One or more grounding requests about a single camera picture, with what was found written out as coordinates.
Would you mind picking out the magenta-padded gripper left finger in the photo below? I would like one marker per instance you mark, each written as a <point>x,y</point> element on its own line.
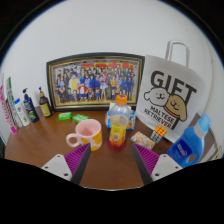
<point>63,166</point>

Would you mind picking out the floral patterned pouch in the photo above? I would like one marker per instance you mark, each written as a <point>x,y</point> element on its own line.
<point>142,140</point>

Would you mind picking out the pink mug with orange prints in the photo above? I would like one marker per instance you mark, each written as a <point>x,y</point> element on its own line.
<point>88,133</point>

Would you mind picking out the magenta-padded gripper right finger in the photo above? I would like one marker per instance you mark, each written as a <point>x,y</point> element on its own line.
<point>160,166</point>

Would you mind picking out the framed group picture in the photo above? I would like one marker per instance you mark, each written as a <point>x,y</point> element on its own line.
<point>95,81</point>

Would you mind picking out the brown pump bottle yellow label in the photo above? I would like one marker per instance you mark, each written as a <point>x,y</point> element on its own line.
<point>45,107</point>

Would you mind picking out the colourful puzzle cube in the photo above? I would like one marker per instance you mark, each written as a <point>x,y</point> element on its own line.
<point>158,134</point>

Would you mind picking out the blue detergent bottle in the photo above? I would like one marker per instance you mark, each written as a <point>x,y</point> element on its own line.
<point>188,146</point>

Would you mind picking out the dark blue pump bottle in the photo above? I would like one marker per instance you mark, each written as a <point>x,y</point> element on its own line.
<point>31,108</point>

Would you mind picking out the orange-capped juice bottle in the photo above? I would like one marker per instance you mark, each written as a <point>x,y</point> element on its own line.
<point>119,123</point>

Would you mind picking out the flat round red coaster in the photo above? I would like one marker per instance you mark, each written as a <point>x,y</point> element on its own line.
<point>116,148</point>

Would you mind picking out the white printed gift bag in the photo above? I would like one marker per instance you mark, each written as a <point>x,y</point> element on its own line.
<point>170,90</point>

